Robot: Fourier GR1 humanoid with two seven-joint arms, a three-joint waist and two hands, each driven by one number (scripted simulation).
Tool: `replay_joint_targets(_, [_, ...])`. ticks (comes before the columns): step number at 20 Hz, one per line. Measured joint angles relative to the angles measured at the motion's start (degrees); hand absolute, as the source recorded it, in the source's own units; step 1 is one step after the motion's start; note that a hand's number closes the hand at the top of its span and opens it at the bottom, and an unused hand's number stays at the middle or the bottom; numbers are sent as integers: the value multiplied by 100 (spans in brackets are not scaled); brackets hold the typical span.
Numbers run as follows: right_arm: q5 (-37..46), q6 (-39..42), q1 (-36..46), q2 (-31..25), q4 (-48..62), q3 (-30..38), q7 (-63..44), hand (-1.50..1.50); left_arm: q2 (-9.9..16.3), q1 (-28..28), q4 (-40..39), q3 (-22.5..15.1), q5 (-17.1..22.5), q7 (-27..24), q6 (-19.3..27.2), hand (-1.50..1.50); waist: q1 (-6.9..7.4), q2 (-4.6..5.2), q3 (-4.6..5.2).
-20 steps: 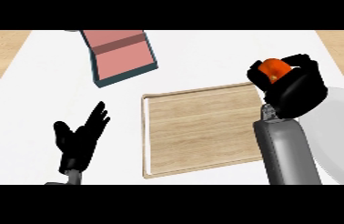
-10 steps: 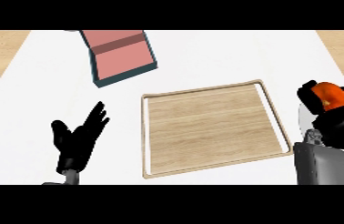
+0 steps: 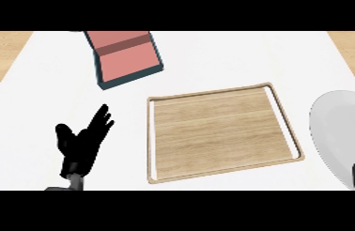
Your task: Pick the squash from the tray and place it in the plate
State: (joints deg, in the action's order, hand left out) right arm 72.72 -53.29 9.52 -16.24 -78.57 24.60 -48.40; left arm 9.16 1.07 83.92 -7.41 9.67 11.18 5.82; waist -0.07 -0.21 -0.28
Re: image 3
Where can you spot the pale wooden tray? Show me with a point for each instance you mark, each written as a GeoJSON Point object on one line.
{"type": "Point", "coordinates": [223, 131]}

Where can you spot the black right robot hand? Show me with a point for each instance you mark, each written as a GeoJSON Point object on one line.
{"type": "Point", "coordinates": [353, 177]}

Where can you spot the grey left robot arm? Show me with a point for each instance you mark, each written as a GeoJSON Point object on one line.
{"type": "Point", "coordinates": [73, 183]}

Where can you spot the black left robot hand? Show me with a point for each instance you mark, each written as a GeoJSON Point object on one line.
{"type": "Point", "coordinates": [82, 144]}

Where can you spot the pink box with teal rim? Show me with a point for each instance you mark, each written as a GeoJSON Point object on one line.
{"type": "Point", "coordinates": [127, 56]}

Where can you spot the pale grey plate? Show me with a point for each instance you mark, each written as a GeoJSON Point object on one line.
{"type": "Point", "coordinates": [335, 134]}

